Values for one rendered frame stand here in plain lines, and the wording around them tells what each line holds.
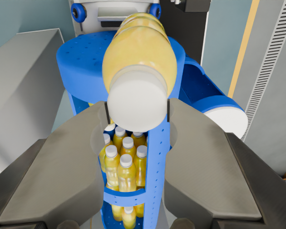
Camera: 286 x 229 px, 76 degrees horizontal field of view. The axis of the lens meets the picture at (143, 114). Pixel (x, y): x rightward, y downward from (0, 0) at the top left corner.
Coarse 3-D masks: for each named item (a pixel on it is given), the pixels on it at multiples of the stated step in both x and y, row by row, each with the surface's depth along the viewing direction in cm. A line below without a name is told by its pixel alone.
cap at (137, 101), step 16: (128, 80) 11; (144, 80) 10; (112, 96) 11; (128, 96) 11; (144, 96) 11; (160, 96) 11; (112, 112) 12; (128, 112) 12; (144, 112) 12; (160, 112) 12; (128, 128) 12; (144, 128) 12
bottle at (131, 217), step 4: (124, 212) 81; (132, 212) 81; (124, 216) 81; (128, 216) 80; (132, 216) 81; (124, 220) 83; (128, 220) 81; (132, 220) 82; (124, 224) 87; (128, 224) 84; (132, 224) 86; (128, 228) 88; (132, 228) 89
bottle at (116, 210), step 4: (112, 204) 85; (112, 208) 85; (116, 208) 84; (120, 208) 84; (112, 212) 90; (116, 212) 86; (120, 212) 86; (116, 216) 89; (120, 216) 89; (116, 220) 92; (120, 220) 92
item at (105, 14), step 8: (104, 8) 49; (112, 8) 49; (120, 8) 49; (128, 8) 50; (104, 16) 41; (112, 16) 41; (120, 16) 41; (104, 24) 42; (112, 24) 43; (120, 24) 43
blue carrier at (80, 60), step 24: (72, 48) 40; (96, 48) 40; (72, 72) 33; (96, 72) 31; (72, 96) 47; (96, 96) 34; (168, 144) 52; (120, 192) 57; (144, 192) 57; (144, 216) 68
